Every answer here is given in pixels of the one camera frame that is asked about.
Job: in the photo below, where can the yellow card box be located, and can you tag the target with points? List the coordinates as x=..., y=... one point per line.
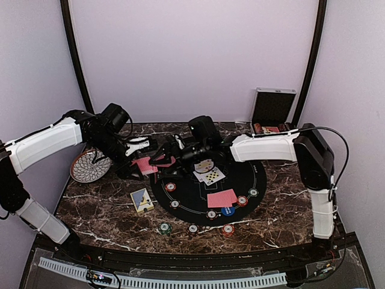
x=142, y=201

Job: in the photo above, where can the floral ceramic plate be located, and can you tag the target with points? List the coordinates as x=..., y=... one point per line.
x=90, y=166

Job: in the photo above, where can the red back card deck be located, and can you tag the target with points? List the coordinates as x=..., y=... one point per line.
x=144, y=166

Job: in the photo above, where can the blue small blind button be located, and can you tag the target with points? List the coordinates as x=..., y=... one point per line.
x=228, y=211

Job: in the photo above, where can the boxed card deck in case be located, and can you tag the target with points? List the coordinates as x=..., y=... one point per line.
x=270, y=129

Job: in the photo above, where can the wrapped brown 100 chip roll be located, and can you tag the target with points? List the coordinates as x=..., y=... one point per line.
x=283, y=127

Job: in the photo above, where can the green chips mat edge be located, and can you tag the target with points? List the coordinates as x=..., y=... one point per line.
x=253, y=192

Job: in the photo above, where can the black frame post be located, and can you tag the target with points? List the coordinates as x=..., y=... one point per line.
x=313, y=55
x=74, y=54

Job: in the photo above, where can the red 5 chip stack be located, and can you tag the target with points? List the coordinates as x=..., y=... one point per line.
x=228, y=230

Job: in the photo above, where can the dealt card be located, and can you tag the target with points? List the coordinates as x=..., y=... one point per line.
x=221, y=199
x=166, y=163

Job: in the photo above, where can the round black poker mat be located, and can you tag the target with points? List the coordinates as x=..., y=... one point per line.
x=192, y=194

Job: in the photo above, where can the green chip stack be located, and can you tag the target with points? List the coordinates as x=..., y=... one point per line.
x=165, y=228

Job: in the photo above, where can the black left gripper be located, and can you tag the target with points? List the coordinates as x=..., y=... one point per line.
x=118, y=167

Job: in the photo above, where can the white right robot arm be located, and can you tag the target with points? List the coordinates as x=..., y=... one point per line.
x=305, y=146

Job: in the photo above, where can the two of hearts card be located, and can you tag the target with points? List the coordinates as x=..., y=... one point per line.
x=204, y=166

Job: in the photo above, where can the aluminium poker case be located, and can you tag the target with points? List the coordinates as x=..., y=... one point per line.
x=271, y=107

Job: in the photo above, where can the red 5 chips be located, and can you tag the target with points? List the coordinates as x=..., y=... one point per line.
x=242, y=201
x=170, y=186

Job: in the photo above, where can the black front table rail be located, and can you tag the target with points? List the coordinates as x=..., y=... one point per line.
x=210, y=249

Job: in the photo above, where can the black orange 100 chip stack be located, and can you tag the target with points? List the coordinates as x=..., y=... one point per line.
x=193, y=229

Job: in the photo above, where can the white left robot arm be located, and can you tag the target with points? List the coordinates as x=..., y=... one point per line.
x=18, y=155

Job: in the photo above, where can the face up spades card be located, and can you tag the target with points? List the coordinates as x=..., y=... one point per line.
x=213, y=176

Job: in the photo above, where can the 100 chips mat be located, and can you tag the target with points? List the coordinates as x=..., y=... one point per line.
x=175, y=204

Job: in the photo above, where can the black frame post left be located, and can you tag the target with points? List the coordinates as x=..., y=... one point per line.
x=74, y=54

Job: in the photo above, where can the black frame post right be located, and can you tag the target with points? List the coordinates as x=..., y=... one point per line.
x=313, y=55

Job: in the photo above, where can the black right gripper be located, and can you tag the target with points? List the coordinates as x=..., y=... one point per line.
x=169, y=150

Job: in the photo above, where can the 100 chips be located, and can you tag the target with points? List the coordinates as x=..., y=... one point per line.
x=211, y=214

